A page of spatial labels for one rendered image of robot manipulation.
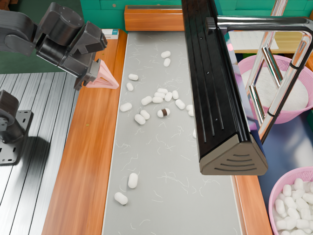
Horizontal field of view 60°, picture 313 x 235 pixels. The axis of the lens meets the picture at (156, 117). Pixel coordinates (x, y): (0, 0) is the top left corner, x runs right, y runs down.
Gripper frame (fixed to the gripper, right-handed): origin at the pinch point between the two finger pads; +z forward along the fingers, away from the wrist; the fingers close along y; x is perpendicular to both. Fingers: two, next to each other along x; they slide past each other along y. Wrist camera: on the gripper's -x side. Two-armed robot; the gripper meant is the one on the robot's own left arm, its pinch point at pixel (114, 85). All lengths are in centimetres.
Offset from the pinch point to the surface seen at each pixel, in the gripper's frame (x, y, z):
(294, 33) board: -34, 37, 52
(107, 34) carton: 10.1, 34.9, -0.9
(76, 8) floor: 110, 203, 2
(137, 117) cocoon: 3.9, -2.5, 10.4
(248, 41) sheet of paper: -22, 31, 38
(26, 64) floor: 124, 116, -14
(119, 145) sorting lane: 8.4, -10.7, 8.2
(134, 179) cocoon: 3.7, -21.8, 10.6
